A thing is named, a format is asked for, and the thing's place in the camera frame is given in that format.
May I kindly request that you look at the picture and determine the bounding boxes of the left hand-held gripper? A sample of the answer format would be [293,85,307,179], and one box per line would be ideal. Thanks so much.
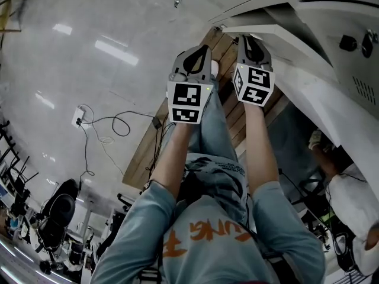
[166,44,214,125]

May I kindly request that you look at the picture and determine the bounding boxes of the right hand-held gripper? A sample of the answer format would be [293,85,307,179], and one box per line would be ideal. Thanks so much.
[232,34,277,108]

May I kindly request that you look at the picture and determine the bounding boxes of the grey metal locker cabinet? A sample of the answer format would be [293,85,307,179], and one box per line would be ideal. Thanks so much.
[112,0,379,112]

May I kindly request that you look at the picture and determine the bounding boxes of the person's left forearm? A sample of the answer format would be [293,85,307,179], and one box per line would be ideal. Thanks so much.
[149,122,203,202]

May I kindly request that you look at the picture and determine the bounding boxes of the person's right forearm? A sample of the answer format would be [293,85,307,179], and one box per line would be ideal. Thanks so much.
[242,101,281,196]

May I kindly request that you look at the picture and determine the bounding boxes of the another person's forearm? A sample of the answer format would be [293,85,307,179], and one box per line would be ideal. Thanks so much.
[313,146,342,178]

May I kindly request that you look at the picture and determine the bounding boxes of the brown wooden slat platform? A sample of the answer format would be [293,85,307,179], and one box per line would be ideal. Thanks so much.
[121,25,293,188]

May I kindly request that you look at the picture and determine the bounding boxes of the white power strip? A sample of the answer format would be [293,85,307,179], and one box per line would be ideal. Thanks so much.
[71,106,90,129]

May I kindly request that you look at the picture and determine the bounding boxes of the person's light blue shirt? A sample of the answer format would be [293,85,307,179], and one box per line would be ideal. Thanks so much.
[90,154,326,284]

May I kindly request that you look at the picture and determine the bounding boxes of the black padded office chair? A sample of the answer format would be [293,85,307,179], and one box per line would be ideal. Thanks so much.
[36,178,80,254]

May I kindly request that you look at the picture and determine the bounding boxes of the black metal chair frames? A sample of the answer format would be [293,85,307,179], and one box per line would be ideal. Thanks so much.
[0,122,40,195]

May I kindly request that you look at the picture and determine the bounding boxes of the light wooden stool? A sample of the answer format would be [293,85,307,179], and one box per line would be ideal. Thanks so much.
[0,0,32,36]

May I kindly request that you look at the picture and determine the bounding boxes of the black power strip cable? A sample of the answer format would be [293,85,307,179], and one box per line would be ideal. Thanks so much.
[77,104,163,178]

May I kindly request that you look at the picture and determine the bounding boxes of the grey harness strap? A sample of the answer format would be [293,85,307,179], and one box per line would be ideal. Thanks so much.
[138,266,162,284]

